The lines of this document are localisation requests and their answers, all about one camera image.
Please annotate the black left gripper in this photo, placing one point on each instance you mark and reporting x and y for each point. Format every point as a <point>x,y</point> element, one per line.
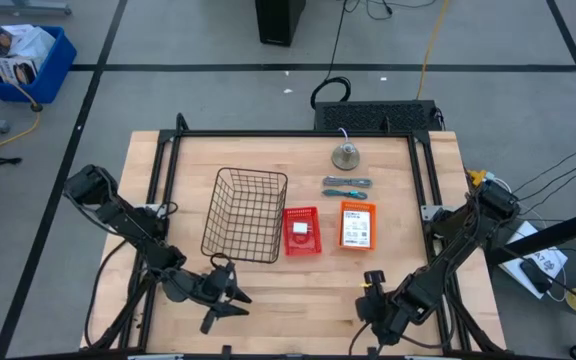
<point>215,287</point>

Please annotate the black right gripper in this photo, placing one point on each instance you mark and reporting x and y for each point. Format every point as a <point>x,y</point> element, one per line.
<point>385,317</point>

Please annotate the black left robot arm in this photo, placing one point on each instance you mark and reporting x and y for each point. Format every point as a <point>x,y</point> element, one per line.
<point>133,220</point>

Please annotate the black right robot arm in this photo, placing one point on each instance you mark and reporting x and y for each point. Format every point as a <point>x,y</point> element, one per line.
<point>458,245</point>

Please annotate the blue plastic bin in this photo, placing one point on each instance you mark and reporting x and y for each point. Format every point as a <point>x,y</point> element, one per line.
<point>53,75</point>

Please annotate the orange plastic tray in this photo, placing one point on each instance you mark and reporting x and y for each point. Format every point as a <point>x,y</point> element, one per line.
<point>358,205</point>

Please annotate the red plastic tray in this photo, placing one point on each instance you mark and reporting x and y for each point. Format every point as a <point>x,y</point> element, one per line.
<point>313,220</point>

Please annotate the white charger block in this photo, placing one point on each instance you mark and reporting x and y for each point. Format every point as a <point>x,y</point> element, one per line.
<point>300,228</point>

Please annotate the round metal weight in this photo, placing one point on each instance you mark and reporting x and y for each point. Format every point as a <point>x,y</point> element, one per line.
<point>345,157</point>

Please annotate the yellow plug connector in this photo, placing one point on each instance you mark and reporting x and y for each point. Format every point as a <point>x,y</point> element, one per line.
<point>477,176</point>

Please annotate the black handheld device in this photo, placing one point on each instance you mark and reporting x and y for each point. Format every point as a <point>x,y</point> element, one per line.
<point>535,275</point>

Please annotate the black vented equipment case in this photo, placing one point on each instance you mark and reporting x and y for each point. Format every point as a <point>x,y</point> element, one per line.
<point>373,116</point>

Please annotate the white paper sheet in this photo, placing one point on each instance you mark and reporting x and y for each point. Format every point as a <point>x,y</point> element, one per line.
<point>548,260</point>

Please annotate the black diagonal beam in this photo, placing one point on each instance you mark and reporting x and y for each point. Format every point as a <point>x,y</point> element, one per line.
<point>558,232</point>

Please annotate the small black floor item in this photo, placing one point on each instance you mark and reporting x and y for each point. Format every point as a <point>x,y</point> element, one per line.
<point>8,161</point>

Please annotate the black computer tower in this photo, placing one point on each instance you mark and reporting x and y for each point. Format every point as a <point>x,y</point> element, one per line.
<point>278,22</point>

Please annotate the printed cardboard box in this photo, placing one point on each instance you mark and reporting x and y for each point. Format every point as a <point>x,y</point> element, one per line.
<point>15,70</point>

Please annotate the white cardboard box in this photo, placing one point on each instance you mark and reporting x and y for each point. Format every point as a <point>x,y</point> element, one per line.
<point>28,42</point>

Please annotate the black metal table frame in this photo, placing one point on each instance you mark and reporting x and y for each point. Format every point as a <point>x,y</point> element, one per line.
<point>293,133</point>

